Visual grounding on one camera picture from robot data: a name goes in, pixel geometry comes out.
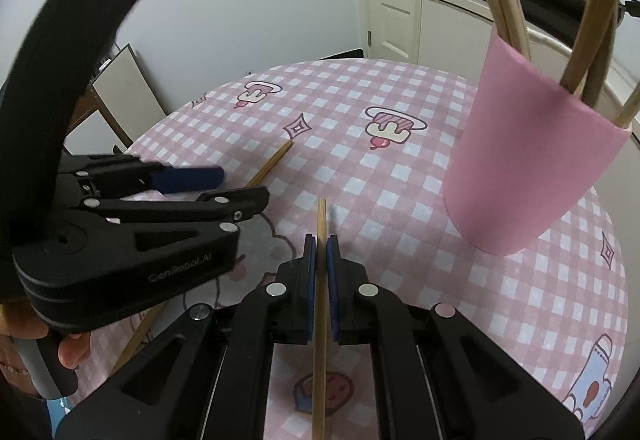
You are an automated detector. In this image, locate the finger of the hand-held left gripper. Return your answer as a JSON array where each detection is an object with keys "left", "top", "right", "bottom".
[
  {"left": 81, "top": 187, "right": 271, "bottom": 233},
  {"left": 57, "top": 154, "right": 225, "bottom": 195}
]

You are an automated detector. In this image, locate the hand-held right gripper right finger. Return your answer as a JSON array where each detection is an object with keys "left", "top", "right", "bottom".
[{"left": 326, "top": 234, "right": 586, "bottom": 440}]

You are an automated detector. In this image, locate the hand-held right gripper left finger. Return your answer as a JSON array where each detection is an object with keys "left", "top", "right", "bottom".
[{"left": 55, "top": 234, "right": 318, "bottom": 440}]

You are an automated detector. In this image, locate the pink cup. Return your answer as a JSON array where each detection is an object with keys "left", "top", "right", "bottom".
[{"left": 442, "top": 33, "right": 632, "bottom": 257}]

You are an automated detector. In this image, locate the person's left forearm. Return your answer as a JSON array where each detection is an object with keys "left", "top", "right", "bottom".
[{"left": 0, "top": 365, "right": 41, "bottom": 398}]

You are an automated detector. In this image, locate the person's left hand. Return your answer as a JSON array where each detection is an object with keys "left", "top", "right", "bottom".
[{"left": 0, "top": 303, "right": 92, "bottom": 371}]

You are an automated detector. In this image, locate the cardboard box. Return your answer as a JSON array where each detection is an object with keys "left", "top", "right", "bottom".
[{"left": 92, "top": 43, "right": 168, "bottom": 151}]

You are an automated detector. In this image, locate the pink checked tablecloth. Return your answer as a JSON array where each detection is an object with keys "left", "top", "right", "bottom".
[{"left": 47, "top": 59, "right": 630, "bottom": 440}]

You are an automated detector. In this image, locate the white cabinet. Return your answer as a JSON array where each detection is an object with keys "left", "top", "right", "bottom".
[{"left": 414, "top": 0, "right": 640, "bottom": 146}]

